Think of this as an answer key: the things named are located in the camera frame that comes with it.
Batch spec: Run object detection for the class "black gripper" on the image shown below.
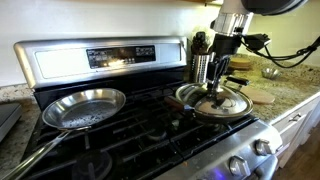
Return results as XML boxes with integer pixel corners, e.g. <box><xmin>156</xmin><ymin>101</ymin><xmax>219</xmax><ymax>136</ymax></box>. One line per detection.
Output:
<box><xmin>206</xmin><ymin>32</ymin><xmax>243</xmax><ymax>93</ymax></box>

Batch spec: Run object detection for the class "silver round pan lid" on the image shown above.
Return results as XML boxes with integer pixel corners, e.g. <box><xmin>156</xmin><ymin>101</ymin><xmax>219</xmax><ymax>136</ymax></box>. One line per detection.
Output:
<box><xmin>193</xmin><ymin>84</ymin><xmax>254</xmax><ymax>118</ymax></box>

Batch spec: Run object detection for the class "steel pot with lid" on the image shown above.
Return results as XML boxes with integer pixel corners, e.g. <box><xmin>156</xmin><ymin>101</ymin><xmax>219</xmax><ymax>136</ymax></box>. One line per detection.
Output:
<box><xmin>164</xmin><ymin>82</ymin><xmax>255</xmax><ymax>125</ymax></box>

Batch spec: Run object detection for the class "perforated steel utensil holder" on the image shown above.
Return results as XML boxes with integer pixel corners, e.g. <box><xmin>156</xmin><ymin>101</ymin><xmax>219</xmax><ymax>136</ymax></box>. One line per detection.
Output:
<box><xmin>189</xmin><ymin>53</ymin><xmax>213</xmax><ymax>85</ymax></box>

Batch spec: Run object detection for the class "stack of wooden plates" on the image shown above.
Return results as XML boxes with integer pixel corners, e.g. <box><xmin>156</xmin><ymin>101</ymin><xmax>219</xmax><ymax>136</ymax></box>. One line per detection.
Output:
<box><xmin>229</xmin><ymin>55</ymin><xmax>253</xmax><ymax>72</ymax></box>

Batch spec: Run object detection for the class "wooden cutting board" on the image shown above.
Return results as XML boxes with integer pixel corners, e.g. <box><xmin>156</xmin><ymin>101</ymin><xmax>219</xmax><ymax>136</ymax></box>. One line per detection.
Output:
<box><xmin>239</xmin><ymin>86</ymin><xmax>276</xmax><ymax>106</ymax></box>

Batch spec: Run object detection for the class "small metal bowl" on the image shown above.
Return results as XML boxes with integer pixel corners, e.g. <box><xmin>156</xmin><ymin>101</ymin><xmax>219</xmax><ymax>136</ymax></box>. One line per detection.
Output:
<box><xmin>261</xmin><ymin>67</ymin><xmax>282</xmax><ymax>81</ymax></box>

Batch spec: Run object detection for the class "silver stove knob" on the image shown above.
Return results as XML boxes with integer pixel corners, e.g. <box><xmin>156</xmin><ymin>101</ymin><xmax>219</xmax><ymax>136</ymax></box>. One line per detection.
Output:
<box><xmin>228</xmin><ymin>155</ymin><xmax>252</xmax><ymax>178</ymax></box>
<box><xmin>254</xmin><ymin>138</ymin><xmax>273</xmax><ymax>157</ymax></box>

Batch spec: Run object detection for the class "stainless steel skillet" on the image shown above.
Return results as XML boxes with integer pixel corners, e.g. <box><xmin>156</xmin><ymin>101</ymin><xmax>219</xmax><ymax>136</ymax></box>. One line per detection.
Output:
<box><xmin>0</xmin><ymin>87</ymin><xmax>127</xmax><ymax>180</ymax></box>

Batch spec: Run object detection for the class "stainless steel gas range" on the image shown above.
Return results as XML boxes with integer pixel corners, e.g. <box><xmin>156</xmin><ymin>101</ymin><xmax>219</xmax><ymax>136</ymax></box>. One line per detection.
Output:
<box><xmin>13</xmin><ymin>35</ymin><xmax>284</xmax><ymax>180</ymax></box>

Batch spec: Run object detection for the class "grey flat device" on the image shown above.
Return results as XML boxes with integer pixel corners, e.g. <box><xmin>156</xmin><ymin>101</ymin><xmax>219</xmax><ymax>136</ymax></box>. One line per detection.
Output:
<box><xmin>0</xmin><ymin>102</ymin><xmax>23</xmax><ymax>143</ymax></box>

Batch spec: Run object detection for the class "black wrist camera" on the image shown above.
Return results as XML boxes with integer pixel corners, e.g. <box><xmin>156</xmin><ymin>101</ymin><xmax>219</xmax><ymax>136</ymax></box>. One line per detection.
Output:
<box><xmin>242</xmin><ymin>32</ymin><xmax>272</xmax><ymax>52</ymax></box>

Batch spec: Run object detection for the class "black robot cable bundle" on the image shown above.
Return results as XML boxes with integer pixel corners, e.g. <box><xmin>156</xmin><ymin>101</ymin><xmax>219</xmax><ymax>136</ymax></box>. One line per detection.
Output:
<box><xmin>239</xmin><ymin>34</ymin><xmax>320</xmax><ymax>70</ymax></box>

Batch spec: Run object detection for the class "metal drawer handle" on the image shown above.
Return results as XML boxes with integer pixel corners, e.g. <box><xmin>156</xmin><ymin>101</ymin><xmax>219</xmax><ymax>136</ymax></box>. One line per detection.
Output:
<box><xmin>288</xmin><ymin>112</ymin><xmax>303</xmax><ymax>123</ymax></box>

